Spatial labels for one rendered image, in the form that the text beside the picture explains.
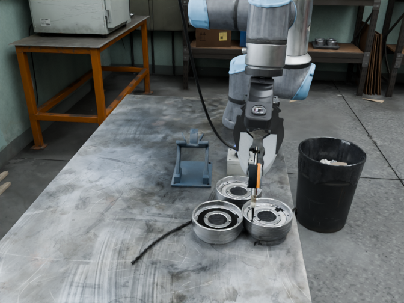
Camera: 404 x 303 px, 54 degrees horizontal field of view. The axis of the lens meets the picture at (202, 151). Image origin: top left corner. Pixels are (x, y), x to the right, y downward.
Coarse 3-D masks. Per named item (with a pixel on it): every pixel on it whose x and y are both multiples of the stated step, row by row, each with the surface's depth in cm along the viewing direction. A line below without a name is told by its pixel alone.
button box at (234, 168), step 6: (228, 150) 106; (234, 150) 106; (228, 156) 103; (234, 156) 103; (252, 156) 103; (228, 162) 101; (234, 162) 101; (252, 162) 100; (228, 168) 102; (234, 168) 102; (240, 168) 101; (228, 174) 102; (234, 174) 102; (240, 174) 102
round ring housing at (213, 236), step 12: (204, 204) 84; (216, 204) 85; (228, 204) 84; (192, 216) 80; (204, 216) 82; (216, 216) 83; (228, 216) 82; (240, 216) 81; (204, 228) 76; (228, 228) 76; (240, 228) 79; (204, 240) 79; (216, 240) 77; (228, 240) 78
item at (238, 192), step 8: (232, 176) 94; (240, 176) 94; (216, 184) 91; (224, 184) 94; (216, 192) 89; (232, 192) 93; (240, 192) 93; (248, 192) 90; (224, 200) 87; (232, 200) 86; (240, 200) 86; (248, 200) 86; (240, 208) 86
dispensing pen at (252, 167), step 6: (252, 150) 78; (258, 150) 78; (258, 156) 79; (252, 168) 77; (252, 174) 77; (252, 180) 77; (252, 186) 77; (252, 192) 78; (252, 198) 78; (252, 204) 78; (252, 210) 79; (252, 216) 79
